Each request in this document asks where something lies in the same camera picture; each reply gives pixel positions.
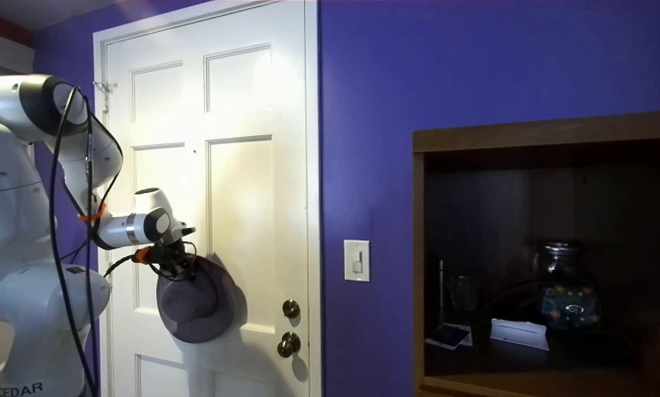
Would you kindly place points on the dark painted glass vase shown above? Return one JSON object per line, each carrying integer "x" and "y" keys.
{"x": 569, "y": 294}

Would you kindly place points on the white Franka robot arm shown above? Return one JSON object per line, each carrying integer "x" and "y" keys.
{"x": 21, "y": 294}

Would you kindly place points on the white card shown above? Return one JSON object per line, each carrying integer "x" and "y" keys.
{"x": 519, "y": 334}

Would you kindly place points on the dark small booklet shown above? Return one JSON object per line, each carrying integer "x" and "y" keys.
{"x": 450, "y": 335}

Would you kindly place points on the white panelled door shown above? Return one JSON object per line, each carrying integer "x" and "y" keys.
{"x": 242, "y": 94}

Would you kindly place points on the dark round door knob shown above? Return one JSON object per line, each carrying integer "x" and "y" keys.
{"x": 287, "y": 345}

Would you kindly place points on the white light switch plate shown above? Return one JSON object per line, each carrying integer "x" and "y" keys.
{"x": 356, "y": 261}

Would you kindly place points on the brown wooden shelf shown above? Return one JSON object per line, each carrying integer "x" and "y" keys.
{"x": 535, "y": 132}

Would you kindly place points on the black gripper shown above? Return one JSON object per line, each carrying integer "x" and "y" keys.
{"x": 174, "y": 254}

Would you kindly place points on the purple woven brimmed hat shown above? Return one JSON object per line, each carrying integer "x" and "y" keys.
{"x": 197, "y": 305}

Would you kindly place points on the metal door hook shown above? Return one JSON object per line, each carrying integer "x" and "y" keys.
{"x": 107, "y": 90}

